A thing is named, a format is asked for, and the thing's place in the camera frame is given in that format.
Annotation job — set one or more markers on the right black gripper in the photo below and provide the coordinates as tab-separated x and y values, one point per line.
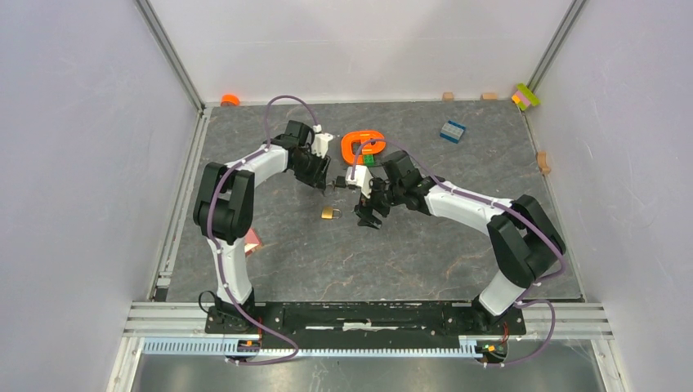
365	212

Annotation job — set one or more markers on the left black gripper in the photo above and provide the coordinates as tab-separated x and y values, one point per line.
318	177

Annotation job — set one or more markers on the brass padlock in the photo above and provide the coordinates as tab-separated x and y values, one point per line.
330	213

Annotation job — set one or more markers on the black key with cord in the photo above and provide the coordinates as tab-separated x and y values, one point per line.
339	182

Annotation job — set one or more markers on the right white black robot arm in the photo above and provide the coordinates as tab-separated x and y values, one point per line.
525	242

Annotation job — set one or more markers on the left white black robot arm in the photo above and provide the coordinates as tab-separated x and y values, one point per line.
224	209

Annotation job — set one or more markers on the green toy brick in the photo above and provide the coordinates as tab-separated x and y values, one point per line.
368	160

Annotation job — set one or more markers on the red wooden box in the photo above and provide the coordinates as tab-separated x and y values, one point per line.
252	242

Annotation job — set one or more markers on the orange round cap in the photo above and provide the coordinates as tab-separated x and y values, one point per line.
229	100

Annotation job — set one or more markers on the blue toy brick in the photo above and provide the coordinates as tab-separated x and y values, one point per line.
452	131

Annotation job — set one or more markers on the curved wooden block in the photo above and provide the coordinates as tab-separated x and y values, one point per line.
542	162

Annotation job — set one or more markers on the multicolour toy brick stack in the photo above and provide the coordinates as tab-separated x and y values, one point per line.
524	98

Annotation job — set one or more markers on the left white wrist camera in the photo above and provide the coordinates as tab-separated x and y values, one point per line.
320	143

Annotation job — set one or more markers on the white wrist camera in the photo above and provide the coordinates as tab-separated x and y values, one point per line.
320	143
359	177

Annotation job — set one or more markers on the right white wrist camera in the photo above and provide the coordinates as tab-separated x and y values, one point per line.
359	177

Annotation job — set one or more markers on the dark flat base plate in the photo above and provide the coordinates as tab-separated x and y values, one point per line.
360	162

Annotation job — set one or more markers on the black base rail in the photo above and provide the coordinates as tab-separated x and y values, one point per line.
367	325

